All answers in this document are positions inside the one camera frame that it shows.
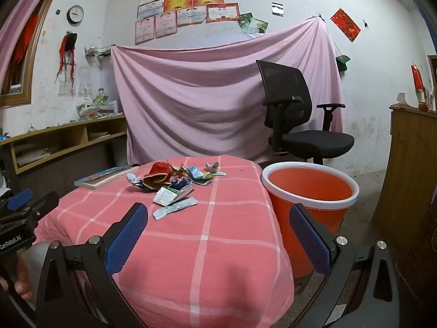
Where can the red wall poster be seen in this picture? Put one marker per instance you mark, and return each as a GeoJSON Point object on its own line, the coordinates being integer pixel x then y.
{"type": "Point", "coordinates": [345, 24]}

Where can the pale landscape photo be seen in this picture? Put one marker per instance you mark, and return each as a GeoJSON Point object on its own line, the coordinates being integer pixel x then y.
{"type": "Point", "coordinates": [261, 26]}

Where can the black office chair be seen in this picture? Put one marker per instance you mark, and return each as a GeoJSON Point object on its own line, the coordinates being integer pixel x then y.
{"type": "Point", "coordinates": [317, 140]}

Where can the paper wall calendar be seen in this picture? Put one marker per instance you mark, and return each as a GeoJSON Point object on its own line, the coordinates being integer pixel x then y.
{"type": "Point", "coordinates": [82, 82]}

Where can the group of wall certificates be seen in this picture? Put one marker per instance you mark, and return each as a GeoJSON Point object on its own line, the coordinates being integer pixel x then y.
{"type": "Point", "coordinates": [191, 3]}

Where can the silver wrapper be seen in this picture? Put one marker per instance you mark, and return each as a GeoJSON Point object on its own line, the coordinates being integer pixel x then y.
{"type": "Point", "coordinates": [133, 180]}

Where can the wooden shelf desk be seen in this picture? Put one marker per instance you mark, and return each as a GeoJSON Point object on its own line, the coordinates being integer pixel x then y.
{"type": "Point", "coordinates": [68, 128]}

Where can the person's left hand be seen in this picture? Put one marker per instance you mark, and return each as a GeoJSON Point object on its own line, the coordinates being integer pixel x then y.
{"type": "Point", "coordinates": [24, 282]}

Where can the pink hanging sheet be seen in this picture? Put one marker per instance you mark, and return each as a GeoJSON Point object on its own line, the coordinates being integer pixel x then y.
{"type": "Point", "coordinates": [191, 92]}

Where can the black and white picture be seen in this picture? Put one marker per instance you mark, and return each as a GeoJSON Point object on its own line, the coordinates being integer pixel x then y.
{"type": "Point", "coordinates": [278, 9]}

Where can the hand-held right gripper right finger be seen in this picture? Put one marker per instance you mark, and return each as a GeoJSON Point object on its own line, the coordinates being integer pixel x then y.
{"type": "Point", "coordinates": [309, 237]}

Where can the wooden cabinet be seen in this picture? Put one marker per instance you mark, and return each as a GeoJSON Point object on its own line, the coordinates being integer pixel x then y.
{"type": "Point", "coordinates": [406, 160]}

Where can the round wall clock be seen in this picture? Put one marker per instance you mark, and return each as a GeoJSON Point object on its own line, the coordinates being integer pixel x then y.
{"type": "Point", "coordinates": [75, 14]}

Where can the glass jar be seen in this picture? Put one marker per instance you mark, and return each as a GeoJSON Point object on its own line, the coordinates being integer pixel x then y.
{"type": "Point", "coordinates": [100, 98]}

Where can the blue cartoon book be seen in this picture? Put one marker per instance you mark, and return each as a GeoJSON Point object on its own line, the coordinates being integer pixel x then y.
{"type": "Point", "coordinates": [102, 177]}

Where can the blue green wrapper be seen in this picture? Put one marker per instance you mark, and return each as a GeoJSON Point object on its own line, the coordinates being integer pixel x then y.
{"type": "Point", "coordinates": [198, 176]}

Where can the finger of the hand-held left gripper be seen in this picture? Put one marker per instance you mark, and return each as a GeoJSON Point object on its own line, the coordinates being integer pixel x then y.
{"type": "Point", "coordinates": [19, 199]}
{"type": "Point", "coordinates": [42, 205]}

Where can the red tassel ornament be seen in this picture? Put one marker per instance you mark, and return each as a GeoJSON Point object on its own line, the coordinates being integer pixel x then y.
{"type": "Point", "coordinates": [68, 46]}

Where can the red hanging ornament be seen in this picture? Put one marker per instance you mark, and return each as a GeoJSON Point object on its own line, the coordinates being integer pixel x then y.
{"type": "Point", "coordinates": [417, 77]}

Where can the wooden window frame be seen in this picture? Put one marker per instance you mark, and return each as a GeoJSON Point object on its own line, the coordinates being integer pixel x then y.
{"type": "Point", "coordinates": [32, 61]}

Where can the white curved ornament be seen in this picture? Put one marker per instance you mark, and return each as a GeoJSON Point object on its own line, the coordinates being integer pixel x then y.
{"type": "Point", "coordinates": [402, 99]}

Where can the thin stack of papers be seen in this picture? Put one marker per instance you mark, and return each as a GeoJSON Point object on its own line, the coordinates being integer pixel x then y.
{"type": "Point", "coordinates": [98, 135]}

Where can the pile of papers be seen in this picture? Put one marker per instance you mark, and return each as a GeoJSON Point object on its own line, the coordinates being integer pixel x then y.
{"type": "Point", "coordinates": [32, 157]}

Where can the small blue wrapper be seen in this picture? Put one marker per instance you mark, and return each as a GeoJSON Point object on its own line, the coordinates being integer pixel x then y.
{"type": "Point", "coordinates": [181, 183]}

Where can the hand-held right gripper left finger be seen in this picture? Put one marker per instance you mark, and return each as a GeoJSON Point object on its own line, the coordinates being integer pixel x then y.
{"type": "Point", "coordinates": [128, 235]}

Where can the olive gold wrapper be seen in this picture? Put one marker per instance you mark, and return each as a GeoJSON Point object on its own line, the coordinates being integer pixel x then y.
{"type": "Point", "coordinates": [177, 170]}

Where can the thin white paper strip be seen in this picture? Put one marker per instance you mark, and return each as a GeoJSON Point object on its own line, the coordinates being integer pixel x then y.
{"type": "Point", "coordinates": [217, 173]}

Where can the green plant photo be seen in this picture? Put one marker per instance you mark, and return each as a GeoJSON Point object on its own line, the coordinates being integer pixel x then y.
{"type": "Point", "coordinates": [245, 20]}

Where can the pink checked blanket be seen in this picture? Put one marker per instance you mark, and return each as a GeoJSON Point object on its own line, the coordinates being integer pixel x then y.
{"type": "Point", "coordinates": [205, 263]}

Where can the wooden door frame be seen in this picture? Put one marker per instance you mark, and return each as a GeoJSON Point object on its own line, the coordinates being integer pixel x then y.
{"type": "Point", "coordinates": [433, 78]}

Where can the pink curtain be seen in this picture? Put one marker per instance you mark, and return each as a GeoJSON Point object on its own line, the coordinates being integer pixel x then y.
{"type": "Point", "coordinates": [20, 17]}

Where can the long white wrapper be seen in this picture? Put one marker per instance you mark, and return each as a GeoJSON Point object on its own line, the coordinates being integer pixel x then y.
{"type": "Point", "coordinates": [177, 206]}

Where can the orange plastic bin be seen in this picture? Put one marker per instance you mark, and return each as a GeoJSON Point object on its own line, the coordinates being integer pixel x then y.
{"type": "Point", "coordinates": [307, 186]}

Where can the red gold wrapper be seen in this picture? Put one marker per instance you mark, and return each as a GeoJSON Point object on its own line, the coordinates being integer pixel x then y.
{"type": "Point", "coordinates": [158, 172]}

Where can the stack of books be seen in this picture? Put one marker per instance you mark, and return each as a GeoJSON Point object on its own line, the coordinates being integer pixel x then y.
{"type": "Point", "coordinates": [97, 111]}

